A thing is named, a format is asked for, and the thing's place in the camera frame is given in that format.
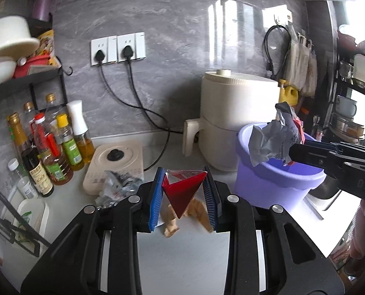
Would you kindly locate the hanging plastic bags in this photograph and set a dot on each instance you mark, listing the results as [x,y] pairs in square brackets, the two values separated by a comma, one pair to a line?
[300,61]

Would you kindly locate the yellow detergent bottle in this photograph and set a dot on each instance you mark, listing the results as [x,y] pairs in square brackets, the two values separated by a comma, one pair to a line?
[290,95]

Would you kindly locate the tan peel scrap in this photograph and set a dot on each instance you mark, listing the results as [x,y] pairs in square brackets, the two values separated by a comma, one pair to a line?
[170,224]
[199,213]

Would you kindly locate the white wall socket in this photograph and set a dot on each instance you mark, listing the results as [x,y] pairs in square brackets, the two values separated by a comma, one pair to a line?
[136,44]
[104,49]

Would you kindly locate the yellow snack packet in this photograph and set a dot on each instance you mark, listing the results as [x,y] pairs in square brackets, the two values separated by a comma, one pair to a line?
[49,46]

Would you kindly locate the steel pot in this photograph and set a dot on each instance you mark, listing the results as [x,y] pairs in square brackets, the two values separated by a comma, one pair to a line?
[345,126]

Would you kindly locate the steel sink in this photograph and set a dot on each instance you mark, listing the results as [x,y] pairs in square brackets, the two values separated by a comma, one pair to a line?
[323,193]

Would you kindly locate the grey wrapper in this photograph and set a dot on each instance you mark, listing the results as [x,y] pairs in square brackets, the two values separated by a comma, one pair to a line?
[268,141]

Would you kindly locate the cream induction cooker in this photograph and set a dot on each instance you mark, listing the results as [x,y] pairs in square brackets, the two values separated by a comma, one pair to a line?
[124,163]

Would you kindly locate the red triangular wrapper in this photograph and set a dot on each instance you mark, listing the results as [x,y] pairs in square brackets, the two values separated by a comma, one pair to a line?
[179,196]

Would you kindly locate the white plastic tray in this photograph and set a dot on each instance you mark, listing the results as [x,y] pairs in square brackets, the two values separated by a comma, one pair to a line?
[39,215]

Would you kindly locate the black wall shelf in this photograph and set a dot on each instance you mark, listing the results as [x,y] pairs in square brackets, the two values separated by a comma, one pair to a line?
[32,78]

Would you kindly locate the black metal frame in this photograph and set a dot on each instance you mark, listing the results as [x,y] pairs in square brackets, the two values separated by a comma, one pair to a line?
[7,224]

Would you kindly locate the white top oil sprayer bottle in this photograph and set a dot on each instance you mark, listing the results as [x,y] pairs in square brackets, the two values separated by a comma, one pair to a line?
[84,149]

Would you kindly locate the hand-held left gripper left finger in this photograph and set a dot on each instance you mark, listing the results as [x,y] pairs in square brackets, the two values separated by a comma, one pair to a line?
[158,199]

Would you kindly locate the small clear bottle white cap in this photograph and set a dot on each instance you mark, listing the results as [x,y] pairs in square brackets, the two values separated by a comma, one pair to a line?
[26,187]

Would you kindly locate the cream air fryer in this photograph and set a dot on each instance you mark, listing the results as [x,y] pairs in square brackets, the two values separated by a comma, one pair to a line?
[231,110]

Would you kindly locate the red plastic container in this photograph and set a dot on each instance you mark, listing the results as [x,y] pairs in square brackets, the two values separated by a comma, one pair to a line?
[32,64]

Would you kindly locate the white cup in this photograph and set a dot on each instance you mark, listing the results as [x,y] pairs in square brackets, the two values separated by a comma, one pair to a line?
[363,69]

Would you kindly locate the green seasoning packet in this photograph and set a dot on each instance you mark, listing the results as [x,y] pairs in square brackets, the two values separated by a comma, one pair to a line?
[25,224]

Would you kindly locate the clear bottle gold cap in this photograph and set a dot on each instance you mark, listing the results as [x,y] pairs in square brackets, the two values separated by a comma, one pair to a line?
[51,98]
[29,107]

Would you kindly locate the black dish rack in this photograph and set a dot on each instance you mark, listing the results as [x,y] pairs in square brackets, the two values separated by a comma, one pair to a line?
[336,80]

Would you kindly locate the pink bottle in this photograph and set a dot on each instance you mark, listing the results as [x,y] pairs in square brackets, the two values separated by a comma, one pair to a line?
[41,4]

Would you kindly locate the pill blister pack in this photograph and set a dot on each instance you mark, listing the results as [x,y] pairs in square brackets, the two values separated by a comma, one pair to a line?
[115,187]

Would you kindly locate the pale ceramic bowl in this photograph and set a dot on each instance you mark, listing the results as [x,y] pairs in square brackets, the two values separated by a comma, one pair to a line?
[345,106]

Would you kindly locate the white wall hook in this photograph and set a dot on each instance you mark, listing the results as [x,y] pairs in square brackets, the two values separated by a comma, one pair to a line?
[282,17]

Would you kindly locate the purple plastic bucket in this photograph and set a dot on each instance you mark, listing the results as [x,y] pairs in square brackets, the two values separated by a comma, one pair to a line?
[262,184]

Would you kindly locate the black hook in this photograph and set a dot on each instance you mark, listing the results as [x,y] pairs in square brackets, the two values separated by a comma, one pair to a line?
[68,73]

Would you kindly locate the yellow cap green label bottle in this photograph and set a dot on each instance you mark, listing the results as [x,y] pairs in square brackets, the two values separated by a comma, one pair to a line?
[73,153]

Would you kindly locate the dark sauce bottle gold cap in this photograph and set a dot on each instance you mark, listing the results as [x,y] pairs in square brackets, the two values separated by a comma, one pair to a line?
[36,172]

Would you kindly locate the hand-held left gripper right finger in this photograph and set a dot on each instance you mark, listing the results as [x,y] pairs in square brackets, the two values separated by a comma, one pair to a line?
[210,202]

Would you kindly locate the large white bowl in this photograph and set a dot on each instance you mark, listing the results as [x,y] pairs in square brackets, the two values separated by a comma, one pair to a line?
[7,37]

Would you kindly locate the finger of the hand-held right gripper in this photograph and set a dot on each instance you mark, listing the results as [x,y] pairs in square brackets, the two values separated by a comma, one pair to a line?
[319,144]
[308,156]

